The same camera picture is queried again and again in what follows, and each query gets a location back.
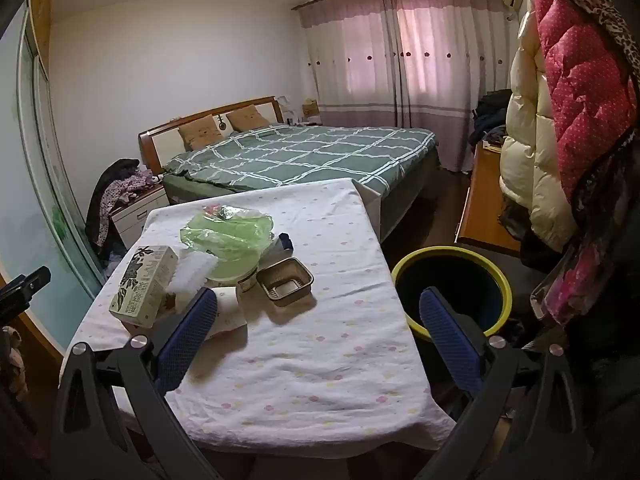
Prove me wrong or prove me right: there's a cream puffer jacket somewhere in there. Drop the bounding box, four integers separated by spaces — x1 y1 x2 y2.
500 10 581 261

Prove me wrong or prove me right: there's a floral garment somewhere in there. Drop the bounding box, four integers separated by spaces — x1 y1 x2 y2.
97 167 161 246

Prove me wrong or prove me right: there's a leopard print scarf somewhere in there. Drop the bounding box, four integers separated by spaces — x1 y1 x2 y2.
547 0 640 81

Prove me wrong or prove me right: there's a white paper cup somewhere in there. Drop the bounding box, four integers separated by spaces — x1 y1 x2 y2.
175 285 248 341

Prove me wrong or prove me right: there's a grey snack packet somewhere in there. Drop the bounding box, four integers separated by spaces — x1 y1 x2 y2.
272 232 295 261

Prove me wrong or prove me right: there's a clear plastic wrapper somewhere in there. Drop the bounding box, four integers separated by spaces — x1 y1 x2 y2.
167 250 218 293

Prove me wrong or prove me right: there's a wooden bed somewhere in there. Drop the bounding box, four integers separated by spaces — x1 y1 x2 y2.
138 96 443 241

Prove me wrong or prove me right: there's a brown pillow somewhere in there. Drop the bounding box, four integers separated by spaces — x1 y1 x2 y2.
178 115 224 151
226 105 271 132

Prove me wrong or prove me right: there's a brown foil tray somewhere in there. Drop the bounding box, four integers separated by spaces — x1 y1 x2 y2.
256 257 315 307

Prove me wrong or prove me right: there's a red puffer jacket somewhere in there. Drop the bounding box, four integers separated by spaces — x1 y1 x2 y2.
530 0 638 206

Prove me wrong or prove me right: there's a wooden desk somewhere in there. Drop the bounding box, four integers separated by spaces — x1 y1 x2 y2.
455 141 523 256

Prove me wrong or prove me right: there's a yellow rimmed trash bin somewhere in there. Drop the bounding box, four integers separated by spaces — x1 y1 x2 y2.
391 246 513 343

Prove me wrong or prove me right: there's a green plastic bag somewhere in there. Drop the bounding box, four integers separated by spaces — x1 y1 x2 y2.
180 205 275 263

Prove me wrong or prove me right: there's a green lidded plastic container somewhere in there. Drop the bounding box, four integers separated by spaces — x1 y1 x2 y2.
205 252 263 292

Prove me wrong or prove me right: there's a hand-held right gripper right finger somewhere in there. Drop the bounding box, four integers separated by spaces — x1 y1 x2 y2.
415 287 608 480

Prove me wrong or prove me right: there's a pink white curtain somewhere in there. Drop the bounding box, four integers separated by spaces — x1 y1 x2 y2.
292 0 516 173

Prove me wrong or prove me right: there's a white nightstand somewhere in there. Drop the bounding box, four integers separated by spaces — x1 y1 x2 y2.
110 182 171 251

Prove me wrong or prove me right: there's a glass wardrobe door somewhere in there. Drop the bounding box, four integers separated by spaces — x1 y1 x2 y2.
0 10 106 356

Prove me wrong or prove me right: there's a pile of clothes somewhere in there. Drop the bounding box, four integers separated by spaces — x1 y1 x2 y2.
85 158 141 261

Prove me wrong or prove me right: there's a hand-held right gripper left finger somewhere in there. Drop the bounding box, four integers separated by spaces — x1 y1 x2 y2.
50 287 221 480

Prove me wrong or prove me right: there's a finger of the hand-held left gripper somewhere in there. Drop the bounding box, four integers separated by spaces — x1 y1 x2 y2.
0 266 52 333

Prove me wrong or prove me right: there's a green plaid quilt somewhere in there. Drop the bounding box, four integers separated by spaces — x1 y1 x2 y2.
162 125 441 197

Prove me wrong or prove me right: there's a dark clothes pile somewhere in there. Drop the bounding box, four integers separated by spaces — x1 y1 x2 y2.
470 89 513 148

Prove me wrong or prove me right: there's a pink floral bag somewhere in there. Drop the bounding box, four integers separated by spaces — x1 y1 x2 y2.
531 160 626 326

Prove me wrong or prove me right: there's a cream floral print carton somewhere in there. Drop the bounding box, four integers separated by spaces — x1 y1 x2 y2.
109 245 180 328

